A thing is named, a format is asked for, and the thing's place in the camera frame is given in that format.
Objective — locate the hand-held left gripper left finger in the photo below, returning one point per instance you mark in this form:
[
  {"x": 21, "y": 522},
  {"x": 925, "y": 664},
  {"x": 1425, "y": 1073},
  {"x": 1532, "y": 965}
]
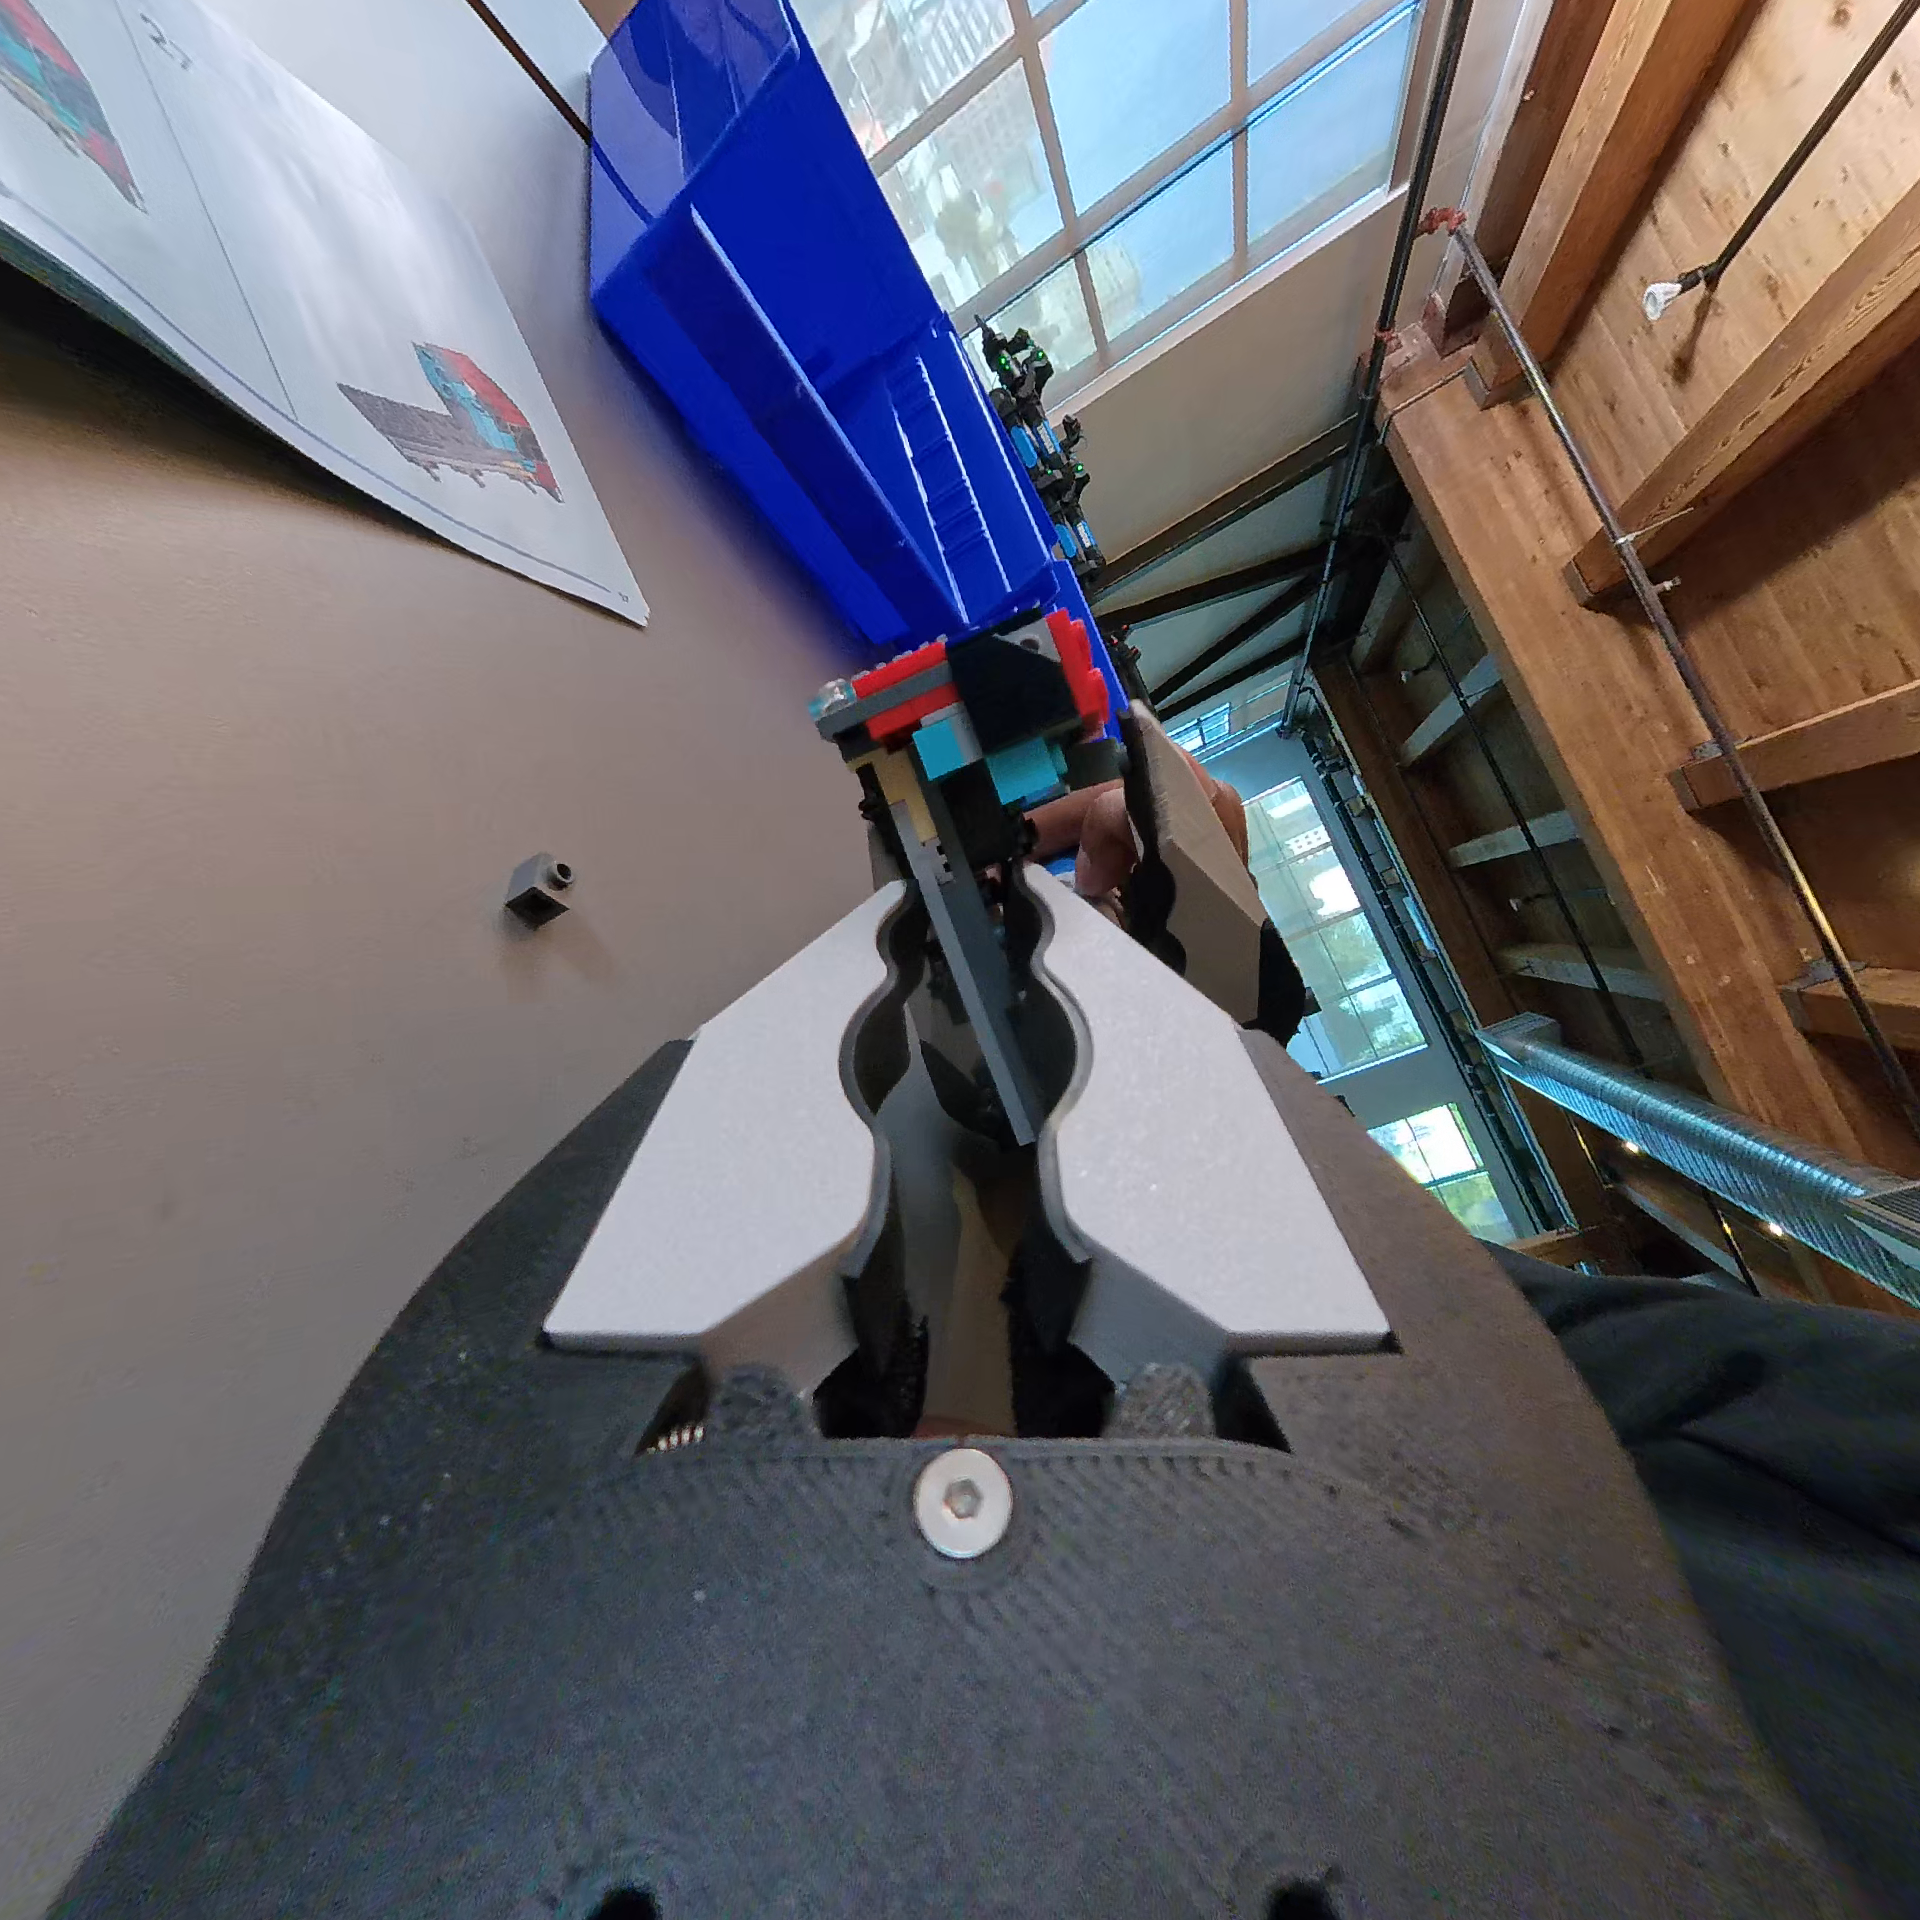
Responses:
[{"x": 720, "y": 1201}]

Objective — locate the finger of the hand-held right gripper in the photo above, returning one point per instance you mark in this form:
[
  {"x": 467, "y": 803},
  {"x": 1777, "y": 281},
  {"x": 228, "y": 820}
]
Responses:
[
  {"x": 1200, "y": 855},
  {"x": 884, "y": 866}
]

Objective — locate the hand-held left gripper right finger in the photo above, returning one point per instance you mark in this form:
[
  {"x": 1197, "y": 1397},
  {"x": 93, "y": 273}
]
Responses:
[{"x": 1214, "y": 1201}]

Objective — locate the toy brick model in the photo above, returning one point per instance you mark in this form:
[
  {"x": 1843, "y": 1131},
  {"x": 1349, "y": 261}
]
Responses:
[{"x": 1005, "y": 682}]

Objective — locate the person's right hand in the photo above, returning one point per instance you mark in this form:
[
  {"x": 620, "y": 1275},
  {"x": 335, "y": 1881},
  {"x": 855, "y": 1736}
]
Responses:
[{"x": 1102, "y": 848}]

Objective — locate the small grey brick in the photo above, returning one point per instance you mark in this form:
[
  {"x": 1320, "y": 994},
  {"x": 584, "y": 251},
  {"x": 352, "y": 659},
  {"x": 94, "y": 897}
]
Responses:
[{"x": 540, "y": 887}]

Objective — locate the small blue storage bin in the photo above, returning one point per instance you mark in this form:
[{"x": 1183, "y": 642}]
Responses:
[{"x": 975, "y": 493}]

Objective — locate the person's dark clothing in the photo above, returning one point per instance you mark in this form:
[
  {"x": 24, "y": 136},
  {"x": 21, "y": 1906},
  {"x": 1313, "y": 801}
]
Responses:
[{"x": 1769, "y": 1500}]

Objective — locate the wooden ceiling beam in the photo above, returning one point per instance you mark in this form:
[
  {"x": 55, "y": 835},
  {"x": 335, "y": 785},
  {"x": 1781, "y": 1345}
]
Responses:
[
  {"x": 1869, "y": 1009},
  {"x": 1769, "y": 417},
  {"x": 1829, "y": 744},
  {"x": 1605, "y": 194}
]

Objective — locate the large blue storage bin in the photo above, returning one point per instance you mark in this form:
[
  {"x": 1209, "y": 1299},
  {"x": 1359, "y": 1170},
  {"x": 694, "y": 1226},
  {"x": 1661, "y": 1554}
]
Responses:
[{"x": 751, "y": 225}]

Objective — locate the rusty ceiling rod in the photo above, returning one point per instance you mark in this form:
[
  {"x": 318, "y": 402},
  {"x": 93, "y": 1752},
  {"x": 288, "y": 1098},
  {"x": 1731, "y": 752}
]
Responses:
[{"x": 1444, "y": 225}]

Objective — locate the large paned window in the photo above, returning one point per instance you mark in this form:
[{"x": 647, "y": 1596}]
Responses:
[{"x": 1172, "y": 136}]

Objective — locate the hanging spot lamp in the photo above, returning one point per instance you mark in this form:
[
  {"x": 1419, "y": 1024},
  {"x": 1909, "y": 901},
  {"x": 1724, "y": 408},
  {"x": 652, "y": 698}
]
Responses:
[{"x": 1663, "y": 300}]

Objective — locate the building instruction booklet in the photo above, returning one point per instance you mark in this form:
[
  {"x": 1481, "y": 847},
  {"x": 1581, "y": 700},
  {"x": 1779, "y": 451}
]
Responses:
[{"x": 300, "y": 300}]

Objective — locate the silver ventilation duct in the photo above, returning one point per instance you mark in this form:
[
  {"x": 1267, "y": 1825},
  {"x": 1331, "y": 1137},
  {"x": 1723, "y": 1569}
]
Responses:
[{"x": 1724, "y": 1155}]

